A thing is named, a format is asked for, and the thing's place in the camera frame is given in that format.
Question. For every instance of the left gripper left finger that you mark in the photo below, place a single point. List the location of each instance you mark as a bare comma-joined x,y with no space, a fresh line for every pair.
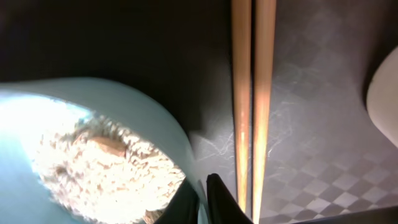
183,208

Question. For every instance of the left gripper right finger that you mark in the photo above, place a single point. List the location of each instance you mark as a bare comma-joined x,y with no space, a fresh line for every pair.
222,206

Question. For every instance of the rice leftovers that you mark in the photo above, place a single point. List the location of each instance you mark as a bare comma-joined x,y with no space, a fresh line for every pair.
102,172

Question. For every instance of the light blue bowl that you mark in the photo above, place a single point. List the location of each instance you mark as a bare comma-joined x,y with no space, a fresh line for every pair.
134,109

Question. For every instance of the white cup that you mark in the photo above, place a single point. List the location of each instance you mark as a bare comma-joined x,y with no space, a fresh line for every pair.
381,99

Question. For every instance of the brown serving tray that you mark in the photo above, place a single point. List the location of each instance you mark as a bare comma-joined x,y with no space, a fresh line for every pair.
327,162

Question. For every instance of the left wooden chopstick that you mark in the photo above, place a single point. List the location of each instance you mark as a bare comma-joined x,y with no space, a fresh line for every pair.
241,63

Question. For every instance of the wooden chopstick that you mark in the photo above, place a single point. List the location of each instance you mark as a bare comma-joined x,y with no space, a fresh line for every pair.
264,33
241,63

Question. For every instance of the right wooden chopstick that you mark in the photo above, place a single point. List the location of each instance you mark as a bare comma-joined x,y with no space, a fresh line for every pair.
264,33

